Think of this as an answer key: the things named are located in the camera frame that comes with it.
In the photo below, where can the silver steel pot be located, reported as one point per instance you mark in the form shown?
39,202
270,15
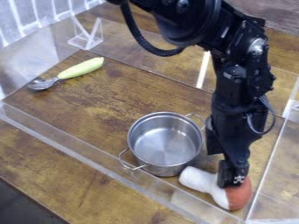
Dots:
164,142

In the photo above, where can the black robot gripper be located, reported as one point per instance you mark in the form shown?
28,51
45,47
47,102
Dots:
236,123

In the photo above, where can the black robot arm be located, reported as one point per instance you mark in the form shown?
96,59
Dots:
234,38

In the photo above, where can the plush red white mushroom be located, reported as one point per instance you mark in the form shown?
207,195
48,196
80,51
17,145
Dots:
231,197

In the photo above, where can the clear acrylic enclosure wall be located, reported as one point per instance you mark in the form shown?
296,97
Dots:
270,208

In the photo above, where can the spoon with green handle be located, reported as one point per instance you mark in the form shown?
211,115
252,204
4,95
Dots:
75,71

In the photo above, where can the clear acrylic triangle stand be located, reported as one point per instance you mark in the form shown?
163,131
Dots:
87,39

